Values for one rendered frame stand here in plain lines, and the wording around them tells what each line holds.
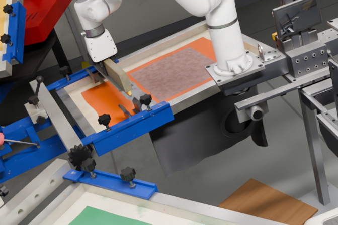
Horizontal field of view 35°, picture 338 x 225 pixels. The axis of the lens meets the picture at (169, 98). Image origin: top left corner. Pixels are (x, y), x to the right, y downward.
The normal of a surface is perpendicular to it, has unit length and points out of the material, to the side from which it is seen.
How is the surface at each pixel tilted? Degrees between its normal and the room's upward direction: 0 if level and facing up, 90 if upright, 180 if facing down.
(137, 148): 0
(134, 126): 90
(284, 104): 0
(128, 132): 90
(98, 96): 0
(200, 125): 95
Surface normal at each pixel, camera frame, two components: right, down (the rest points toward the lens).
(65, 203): 0.79, 0.09
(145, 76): -0.27, -0.84
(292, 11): 0.22, 0.42
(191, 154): 0.44, 0.40
